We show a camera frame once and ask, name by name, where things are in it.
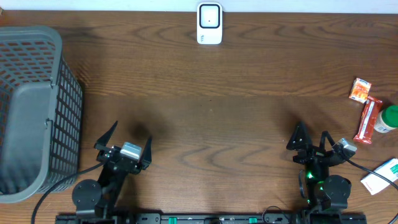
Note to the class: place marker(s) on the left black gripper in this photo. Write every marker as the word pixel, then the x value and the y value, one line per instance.
pixel 100 145

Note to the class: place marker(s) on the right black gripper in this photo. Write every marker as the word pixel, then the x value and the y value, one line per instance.
pixel 312 154

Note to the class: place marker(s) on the red Top chocolate bar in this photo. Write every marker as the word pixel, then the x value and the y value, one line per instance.
pixel 368 120

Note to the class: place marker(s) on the small orange snack box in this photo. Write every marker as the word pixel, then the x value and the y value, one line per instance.
pixel 360 90

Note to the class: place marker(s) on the green lid jar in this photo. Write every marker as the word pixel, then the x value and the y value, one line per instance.
pixel 387 120

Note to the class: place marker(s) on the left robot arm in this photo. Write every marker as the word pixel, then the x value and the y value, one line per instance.
pixel 95 200

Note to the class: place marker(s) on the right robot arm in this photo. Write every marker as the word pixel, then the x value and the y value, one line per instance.
pixel 326 194

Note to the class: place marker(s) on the white barcode scanner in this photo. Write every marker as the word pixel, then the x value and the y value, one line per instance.
pixel 209 23

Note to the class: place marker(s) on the grey plastic basket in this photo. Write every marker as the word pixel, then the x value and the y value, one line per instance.
pixel 41 112

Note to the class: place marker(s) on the black mounting rail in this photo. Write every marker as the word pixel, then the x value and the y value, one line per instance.
pixel 155 218

